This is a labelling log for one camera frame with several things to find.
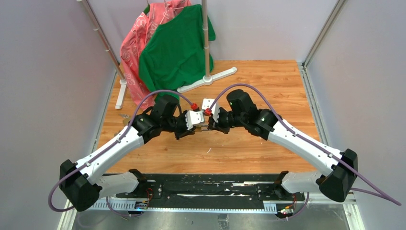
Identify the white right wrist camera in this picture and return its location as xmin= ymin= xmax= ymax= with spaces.
xmin=202 ymin=98 xmax=220 ymax=122

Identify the white clothes rack stand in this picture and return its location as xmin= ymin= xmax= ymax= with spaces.
xmin=78 ymin=0 xmax=237 ymax=110

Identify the green t-shirt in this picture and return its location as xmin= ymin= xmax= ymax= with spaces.
xmin=138 ymin=4 xmax=205 ymax=92

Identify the pink patterned garment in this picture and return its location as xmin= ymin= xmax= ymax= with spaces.
xmin=120 ymin=0 xmax=191 ymax=109

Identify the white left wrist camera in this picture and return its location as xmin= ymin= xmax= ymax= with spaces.
xmin=185 ymin=110 xmax=205 ymax=130

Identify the brass padlock with steel shackle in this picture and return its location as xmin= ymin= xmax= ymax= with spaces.
xmin=195 ymin=125 xmax=211 ymax=132

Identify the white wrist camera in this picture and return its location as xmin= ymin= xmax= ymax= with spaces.
xmin=185 ymin=110 xmax=205 ymax=130
xmin=202 ymin=98 xmax=220 ymax=122

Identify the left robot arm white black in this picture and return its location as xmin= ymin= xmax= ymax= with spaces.
xmin=48 ymin=90 xmax=199 ymax=212

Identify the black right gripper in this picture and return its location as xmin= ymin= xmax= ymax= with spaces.
xmin=206 ymin=107 xmax=246 ymax=135

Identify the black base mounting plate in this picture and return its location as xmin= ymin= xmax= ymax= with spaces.
xmin=95 ymin=172 xmax=318 ymax=214

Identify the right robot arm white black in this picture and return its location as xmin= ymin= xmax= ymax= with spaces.
xmin=204 ymin=89 xmax=358 ymax=202

